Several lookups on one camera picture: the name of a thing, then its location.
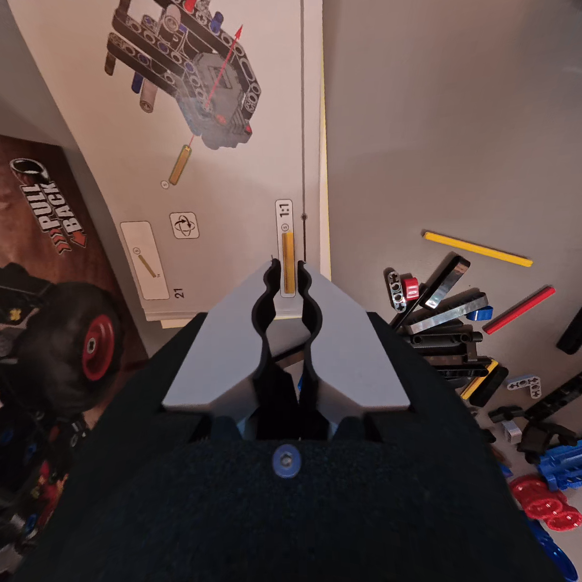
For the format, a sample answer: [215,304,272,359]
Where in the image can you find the yellow lego axle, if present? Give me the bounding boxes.
[422,230,534,268]

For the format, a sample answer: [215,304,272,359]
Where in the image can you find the heap of black lego pieces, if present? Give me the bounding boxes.
[487,373,582,464]

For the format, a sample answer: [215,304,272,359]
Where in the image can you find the blue curved lego piece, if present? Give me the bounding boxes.
[527,518,571,582]

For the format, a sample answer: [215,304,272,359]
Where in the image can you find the red lego axle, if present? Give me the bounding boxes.
[481,285,557,336]

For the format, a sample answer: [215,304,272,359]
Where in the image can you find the black long rod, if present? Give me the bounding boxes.
[272,345,306,365]

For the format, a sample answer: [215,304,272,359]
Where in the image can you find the monster truck lego box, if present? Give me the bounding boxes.
[0,134,153,567]

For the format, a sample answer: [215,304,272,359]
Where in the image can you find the scattered dark lego parts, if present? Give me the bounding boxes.
[386,252,510,409]

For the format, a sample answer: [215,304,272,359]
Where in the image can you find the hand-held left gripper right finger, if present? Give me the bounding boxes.
[297,260,411,438]

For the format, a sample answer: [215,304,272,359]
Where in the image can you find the blue lego panel piece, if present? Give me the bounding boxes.
[537,439,582,493]

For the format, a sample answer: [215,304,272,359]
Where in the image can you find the lego instruction booklet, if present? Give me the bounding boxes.
[7,0,333,329]

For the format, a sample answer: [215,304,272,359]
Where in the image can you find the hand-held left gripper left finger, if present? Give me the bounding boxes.
[162,259,283,423]

